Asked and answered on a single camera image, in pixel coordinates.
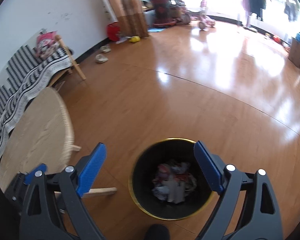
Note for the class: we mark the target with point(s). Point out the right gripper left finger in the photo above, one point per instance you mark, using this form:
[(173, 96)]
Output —
[(40, 216)]

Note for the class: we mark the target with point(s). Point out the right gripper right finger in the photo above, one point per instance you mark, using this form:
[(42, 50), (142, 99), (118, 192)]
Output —
[(246, 208)]

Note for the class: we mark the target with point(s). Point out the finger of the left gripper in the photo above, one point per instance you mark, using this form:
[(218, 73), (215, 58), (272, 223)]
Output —
[(36, 172)]

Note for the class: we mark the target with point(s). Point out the black gold trash bin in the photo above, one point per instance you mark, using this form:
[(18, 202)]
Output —
[(180, 198)]

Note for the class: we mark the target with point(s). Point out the pink purple toy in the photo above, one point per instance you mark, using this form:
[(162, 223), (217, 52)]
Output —
[(164, 175)]

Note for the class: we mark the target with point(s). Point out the black white striped blanket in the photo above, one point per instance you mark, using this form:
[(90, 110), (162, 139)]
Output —
[(22, 80)]

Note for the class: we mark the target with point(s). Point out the beige slipper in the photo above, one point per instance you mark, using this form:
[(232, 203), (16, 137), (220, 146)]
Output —
[(105, 48), (100, 58)]

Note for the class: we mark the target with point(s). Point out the pink cartoon pillow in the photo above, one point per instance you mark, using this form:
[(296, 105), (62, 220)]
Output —
[(46, 45)]

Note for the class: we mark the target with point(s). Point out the red bag on floor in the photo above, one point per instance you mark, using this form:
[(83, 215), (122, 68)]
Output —
[(113, 31)]

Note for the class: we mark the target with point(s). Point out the yellow toy on floor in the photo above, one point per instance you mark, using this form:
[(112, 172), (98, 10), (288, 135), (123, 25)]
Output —
[(134, 39)]

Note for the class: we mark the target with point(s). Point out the cardboard box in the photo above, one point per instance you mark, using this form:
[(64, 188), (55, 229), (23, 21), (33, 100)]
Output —
[(294, 53)]

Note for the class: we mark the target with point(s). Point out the pink kids tricycle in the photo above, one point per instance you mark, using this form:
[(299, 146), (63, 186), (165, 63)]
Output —
[(203, 19)]

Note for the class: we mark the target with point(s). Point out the orange brown curtain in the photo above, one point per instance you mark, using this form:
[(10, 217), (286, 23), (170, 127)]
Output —
[(130, 17)]

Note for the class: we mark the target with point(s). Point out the wooden sofa frame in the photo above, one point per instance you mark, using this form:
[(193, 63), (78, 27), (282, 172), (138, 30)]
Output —
[(69, 65)]

